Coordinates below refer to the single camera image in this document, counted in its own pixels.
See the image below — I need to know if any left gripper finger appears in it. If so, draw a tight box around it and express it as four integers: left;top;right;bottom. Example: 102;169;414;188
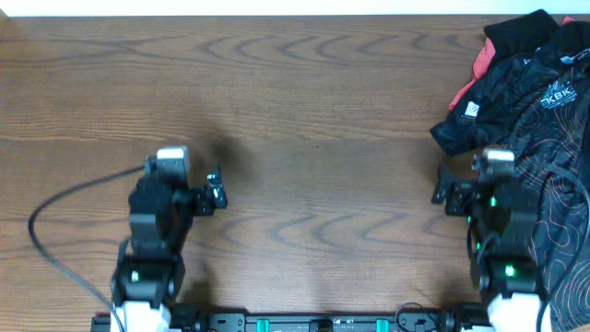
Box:
206;167;223;184
210;183;228;208

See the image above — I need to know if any black orange-patterned jersey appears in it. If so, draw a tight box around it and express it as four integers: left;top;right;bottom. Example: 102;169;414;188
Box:
431;21;589;331

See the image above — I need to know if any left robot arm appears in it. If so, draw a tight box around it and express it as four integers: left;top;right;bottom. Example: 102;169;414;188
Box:
110;168;228;331

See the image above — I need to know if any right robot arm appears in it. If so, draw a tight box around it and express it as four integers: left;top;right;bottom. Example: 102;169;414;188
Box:
431;165;546;332

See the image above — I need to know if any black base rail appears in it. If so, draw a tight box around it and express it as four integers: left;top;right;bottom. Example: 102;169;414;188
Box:
89;308;491;332

